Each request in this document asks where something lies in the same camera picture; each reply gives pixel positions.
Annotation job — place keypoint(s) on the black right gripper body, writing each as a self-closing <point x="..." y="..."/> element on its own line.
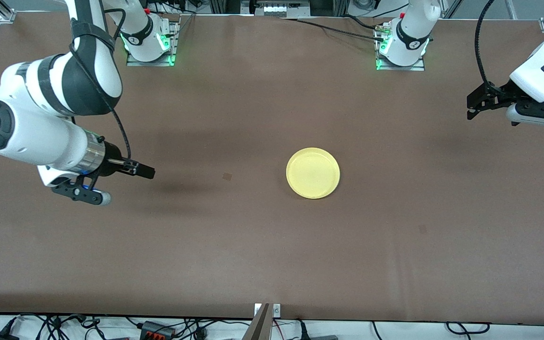
<point x="113" y="162"/>

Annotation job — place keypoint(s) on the yellow round plate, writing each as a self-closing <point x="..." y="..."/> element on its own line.
<point x="313" y="173"/>

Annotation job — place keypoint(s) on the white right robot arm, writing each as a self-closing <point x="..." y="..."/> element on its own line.
<point x="31" y="132"/>

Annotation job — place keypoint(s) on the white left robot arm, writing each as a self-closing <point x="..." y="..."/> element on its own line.
<point x="409" y="47"/>

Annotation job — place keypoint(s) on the brown table cloth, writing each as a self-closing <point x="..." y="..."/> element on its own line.
<point x="272" y="245"/>

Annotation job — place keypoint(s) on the black orange power strip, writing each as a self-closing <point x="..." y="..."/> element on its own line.
<point x="156" y="329"/>

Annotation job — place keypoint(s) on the black power adapter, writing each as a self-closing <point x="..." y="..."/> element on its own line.
<point x="0" y="336"/>

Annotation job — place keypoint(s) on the white terminal block device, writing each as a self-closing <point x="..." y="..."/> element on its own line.
<point x="281" y="8"/>

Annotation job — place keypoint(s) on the black plug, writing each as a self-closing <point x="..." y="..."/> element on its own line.
<point x="303" y="333"/>

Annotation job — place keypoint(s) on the grey flat box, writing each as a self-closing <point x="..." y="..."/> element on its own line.
<point x="324" y="337"/>

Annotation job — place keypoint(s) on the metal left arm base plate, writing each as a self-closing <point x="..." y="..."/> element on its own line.
<point x="399" y="68"/>

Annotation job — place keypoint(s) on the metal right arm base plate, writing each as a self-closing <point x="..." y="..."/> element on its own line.
<point x="149" y="63"/>

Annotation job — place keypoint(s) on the white pole clamp bracket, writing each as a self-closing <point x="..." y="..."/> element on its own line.
<point x="276" y="310"/>

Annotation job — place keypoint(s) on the grey camera stand pole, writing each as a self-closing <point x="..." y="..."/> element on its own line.
<point x="259" y="328"/>

